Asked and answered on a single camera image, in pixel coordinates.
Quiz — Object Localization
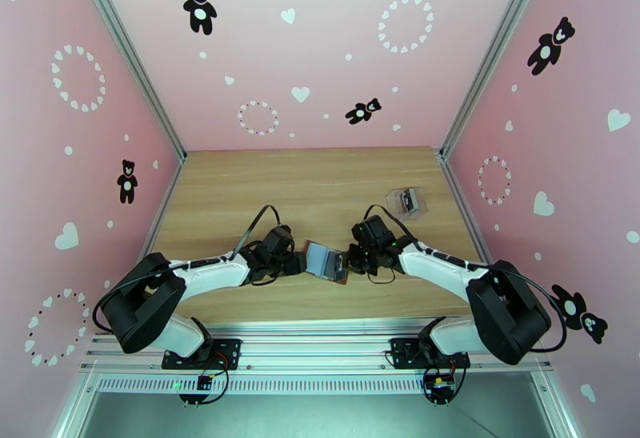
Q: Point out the black VIP card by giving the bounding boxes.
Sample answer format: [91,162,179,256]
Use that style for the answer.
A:
[321,250,346,281]

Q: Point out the clear acrylic card box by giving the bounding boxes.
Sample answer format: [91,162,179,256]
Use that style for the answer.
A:
[386,186,429,222]

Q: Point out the right arm power connector wires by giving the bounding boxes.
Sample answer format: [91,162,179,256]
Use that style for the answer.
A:
[421,346,474,408]

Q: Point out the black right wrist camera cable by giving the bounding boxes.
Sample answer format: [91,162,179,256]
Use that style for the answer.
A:
[363,204,420,253]

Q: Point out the left arm power connector wires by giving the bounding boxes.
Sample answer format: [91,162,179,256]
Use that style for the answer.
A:
[178,351,232,408]

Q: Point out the aluminium frame post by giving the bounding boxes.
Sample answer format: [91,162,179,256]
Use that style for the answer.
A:
[438,0,556,161]
[67,0,187,165]

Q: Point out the perforated grey metal panel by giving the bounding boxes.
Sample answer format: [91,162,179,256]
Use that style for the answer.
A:
[52,371,583,438]

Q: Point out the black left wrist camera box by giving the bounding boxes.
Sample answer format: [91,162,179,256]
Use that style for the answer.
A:
[262,225,296,257]

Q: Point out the black left wrist camera cable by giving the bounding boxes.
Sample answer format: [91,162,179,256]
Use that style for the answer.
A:
[234,204,282,259]

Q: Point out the brown leather card holder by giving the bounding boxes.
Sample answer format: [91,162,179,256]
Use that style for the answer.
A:
[303,241,350,285]

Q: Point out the aluminium mounting rail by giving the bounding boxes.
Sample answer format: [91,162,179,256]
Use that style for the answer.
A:
[79,319,554,374]

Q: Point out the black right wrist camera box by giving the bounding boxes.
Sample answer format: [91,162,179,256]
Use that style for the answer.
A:
[351,215,394,249]

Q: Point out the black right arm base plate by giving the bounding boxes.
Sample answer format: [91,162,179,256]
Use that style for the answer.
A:
[390,337,471,370]

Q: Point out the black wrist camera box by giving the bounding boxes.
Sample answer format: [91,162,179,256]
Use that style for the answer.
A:
[262,225,296,257]
[351,215,394,249]

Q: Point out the arm power connector wires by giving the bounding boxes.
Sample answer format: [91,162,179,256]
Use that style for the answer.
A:
[178,351,232,408]
[421,346,474,408]

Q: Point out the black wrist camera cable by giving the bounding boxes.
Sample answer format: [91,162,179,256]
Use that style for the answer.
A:
[363,204,420,253]
[234,204,282,259]

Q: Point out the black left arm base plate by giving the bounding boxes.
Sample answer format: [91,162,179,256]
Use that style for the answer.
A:
[161,337,242,370]

